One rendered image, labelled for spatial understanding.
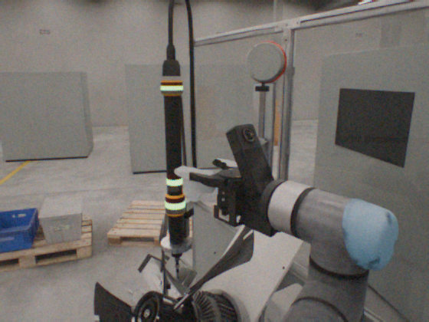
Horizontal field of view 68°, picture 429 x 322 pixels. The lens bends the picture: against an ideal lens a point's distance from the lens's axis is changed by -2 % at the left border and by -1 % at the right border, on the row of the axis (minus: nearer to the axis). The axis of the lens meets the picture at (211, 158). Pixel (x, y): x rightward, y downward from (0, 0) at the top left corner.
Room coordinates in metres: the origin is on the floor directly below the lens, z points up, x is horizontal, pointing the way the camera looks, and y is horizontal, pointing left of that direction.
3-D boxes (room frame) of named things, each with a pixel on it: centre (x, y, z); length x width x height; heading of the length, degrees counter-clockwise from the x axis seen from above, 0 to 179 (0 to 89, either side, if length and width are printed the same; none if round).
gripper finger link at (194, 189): (0.54, 0.03, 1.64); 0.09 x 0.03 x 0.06; 63
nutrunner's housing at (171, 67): (0.66, 0.08, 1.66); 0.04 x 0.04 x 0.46
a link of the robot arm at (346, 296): (0.36, -0.16, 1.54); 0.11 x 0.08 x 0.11; 145
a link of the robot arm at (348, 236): (0.37, -0.17, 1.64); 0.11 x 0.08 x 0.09; 41
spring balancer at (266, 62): (1.32, -0.21, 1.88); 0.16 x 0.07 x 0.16; 66
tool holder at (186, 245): (0.67, 0.08, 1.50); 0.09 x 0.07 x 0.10; 156
